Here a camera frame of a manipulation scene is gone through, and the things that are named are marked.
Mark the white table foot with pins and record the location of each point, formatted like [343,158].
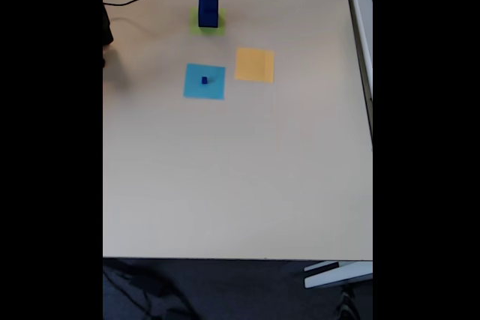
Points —
[337,275]

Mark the light blue paper square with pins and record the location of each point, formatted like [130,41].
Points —
[195,89]

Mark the green paper square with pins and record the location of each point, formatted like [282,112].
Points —
[193,26]

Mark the white neighbouring table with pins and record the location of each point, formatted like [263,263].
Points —
[362,35]

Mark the large blue cube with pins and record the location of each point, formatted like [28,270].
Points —
[208,20]

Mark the orange paper square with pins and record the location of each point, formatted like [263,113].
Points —
[255,65]

